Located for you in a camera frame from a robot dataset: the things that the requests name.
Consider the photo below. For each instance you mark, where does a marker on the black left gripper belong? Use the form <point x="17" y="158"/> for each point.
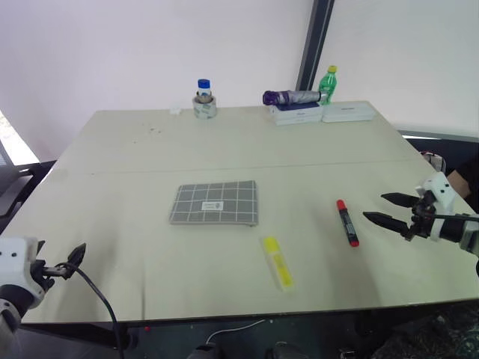
<point x="46" y="272"/>

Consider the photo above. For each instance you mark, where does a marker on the dark vertical window frame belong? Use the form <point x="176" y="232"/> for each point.
<point x="314" y="41"/>

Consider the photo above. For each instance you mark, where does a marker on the black chair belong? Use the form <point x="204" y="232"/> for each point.
<point x="18" y="187"/>

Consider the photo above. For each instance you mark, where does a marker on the grey checkered pouch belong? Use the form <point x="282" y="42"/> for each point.
<point x="194" y="209"/>

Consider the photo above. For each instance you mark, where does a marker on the brown cardboard box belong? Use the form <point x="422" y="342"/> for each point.
<point x="459" y="184"/>

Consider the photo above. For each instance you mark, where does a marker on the white and blue flat box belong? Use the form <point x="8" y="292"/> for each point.
<point x="297" y="115"/>

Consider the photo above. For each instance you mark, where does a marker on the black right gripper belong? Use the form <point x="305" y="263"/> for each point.
<point x="421" y="218"/>

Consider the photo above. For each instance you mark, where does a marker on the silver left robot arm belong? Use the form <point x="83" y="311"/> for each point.
<point x="6" y="325"/>

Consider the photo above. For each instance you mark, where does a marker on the small bottle with blue cap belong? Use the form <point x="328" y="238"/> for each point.
<point x="203" y="86"/>

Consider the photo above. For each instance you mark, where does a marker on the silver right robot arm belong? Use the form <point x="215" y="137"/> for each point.
<point x="462" y="232"/>

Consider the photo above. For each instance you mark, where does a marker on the folded purple grey umbrella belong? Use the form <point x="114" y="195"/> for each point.
<point x="295" y="97"/>

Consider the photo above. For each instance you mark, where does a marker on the patterned tape roll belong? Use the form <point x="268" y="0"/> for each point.
<point x="205" y="109"/>

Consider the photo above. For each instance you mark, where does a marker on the green bottle with yellow cap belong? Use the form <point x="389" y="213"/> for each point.
<point x="328" y="83"/>

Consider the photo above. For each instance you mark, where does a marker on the red and black marker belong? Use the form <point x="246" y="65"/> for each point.
<point x="348" y="224"/>

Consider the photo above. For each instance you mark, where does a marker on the red and white small object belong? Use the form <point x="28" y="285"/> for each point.
<point x="434" y="160"/>

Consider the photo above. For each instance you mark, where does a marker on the yellow highlighter pen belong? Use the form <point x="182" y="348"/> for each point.
<point x="277" y="262"/>

